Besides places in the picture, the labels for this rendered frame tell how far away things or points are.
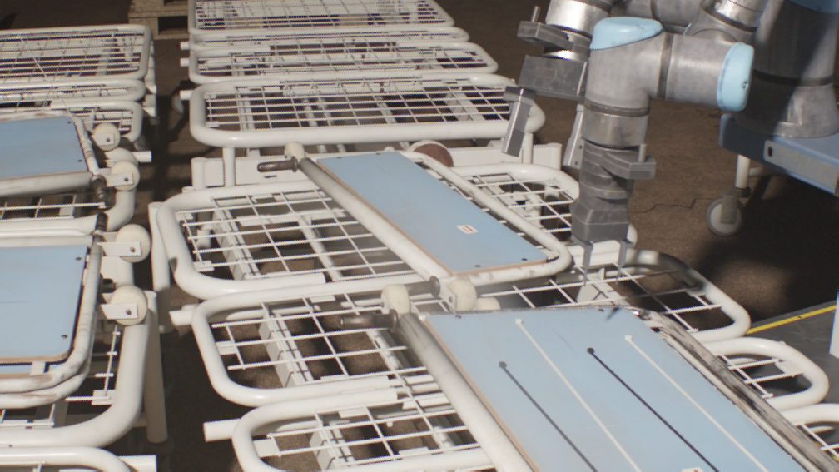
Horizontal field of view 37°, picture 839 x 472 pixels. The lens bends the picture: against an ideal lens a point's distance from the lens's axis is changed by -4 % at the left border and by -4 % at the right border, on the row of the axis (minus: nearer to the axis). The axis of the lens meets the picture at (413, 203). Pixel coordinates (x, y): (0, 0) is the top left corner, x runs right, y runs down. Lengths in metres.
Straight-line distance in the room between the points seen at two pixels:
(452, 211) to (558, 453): 0.98
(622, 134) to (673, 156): 2.96
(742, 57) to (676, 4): 0.27
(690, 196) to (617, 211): 2.49
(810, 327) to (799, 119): 0.54
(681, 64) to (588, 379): 0.44
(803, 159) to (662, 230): 1.81
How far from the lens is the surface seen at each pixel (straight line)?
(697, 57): 1.70
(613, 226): 1.79
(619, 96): 1.71
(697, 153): 4.74
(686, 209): 4.15
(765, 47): 2.22
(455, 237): 2.33
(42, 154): 2.81
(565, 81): 1.87
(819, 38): 2.21
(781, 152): 2.21
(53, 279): 2.09
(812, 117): 2.22
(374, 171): 2.70
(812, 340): 2.54
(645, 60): 1.70
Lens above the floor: 1.37
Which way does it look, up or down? 20 degrees down
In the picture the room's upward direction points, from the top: 1 degrees clockwise
